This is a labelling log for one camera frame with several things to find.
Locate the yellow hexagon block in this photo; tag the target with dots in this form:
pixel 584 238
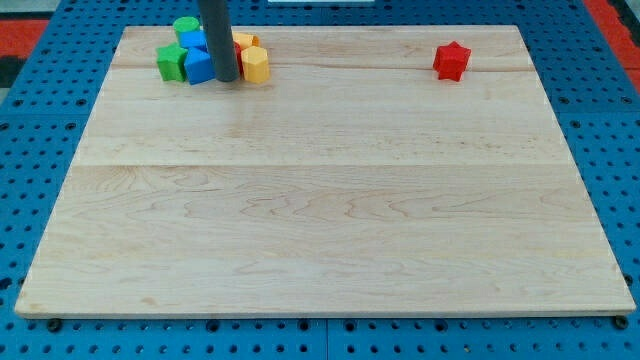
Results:
pixel 255 63

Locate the red star block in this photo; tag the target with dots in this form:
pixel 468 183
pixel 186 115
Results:
pixel 451 61

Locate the green star block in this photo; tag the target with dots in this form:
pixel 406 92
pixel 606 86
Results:
pixel 170 62

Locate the large wooden board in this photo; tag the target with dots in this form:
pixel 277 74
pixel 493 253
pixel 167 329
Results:
pixel 352 184

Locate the red block behind rod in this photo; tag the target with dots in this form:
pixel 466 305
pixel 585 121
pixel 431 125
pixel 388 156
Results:
pixel 238 54

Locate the yellow block rear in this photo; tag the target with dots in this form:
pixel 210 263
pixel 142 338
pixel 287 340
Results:
pixel 245 40

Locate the blue pentagon block front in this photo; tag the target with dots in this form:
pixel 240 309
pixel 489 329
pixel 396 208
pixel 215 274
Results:
pixel 198 66

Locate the blue cube block rear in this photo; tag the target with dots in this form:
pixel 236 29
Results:
pixel 193 39

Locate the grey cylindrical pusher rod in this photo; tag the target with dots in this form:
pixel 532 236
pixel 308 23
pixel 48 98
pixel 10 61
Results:
pixel 217 28

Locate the green cylinder block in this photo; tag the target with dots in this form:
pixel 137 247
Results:
pixel 185 24

